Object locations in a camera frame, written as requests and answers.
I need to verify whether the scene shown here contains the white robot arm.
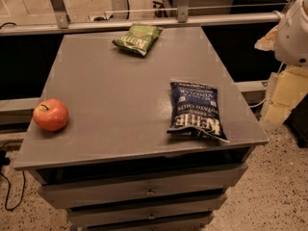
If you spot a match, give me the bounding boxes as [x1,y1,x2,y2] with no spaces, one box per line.
[274,0,308,66]

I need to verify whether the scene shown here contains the blue Kettle chip bag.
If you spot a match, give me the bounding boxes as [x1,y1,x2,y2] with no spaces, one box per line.
[167,81,228,141]

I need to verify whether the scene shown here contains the green Kettle chip bag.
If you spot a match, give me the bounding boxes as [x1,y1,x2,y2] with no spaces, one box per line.
[113,23,164,56]

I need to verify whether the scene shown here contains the grey drawer cabinet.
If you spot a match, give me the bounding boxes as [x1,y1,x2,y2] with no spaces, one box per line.
[14,27,268,231]

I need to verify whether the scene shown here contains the red apple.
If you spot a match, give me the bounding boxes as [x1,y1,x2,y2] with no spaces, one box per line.
[33,99,68,132]

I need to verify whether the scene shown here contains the middle grey drawer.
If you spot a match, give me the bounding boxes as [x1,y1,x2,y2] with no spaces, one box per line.
[68,192,226,227]

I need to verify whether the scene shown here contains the grey drawer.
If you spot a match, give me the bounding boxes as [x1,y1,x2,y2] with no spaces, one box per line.
[68,192,226,227]
[38,163,247,209]

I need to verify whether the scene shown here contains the top grey drawer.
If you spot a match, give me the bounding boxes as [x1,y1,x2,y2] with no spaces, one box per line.
[38,163,247,209]

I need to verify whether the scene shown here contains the grey metal railing frame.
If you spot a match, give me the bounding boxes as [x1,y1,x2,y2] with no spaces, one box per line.
[0,0,295,36]

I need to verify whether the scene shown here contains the black floor cable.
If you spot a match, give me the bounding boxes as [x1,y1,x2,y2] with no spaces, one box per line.
[0,149,27,212]

